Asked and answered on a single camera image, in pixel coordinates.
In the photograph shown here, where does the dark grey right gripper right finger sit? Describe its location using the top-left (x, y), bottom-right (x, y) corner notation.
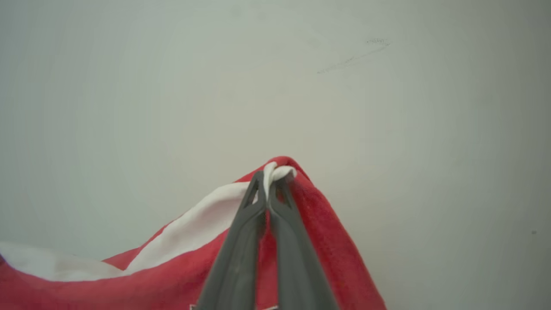
top-left (267, 176), bottom-right (341, 310)

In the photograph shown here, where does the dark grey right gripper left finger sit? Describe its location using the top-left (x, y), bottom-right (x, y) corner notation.
top-left (196, 170), bottom-right (268, 310)

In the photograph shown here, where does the red Bulls 23 jersey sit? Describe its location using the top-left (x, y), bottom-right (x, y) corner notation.
top-left (0, 156), bottom-right (387, 310)

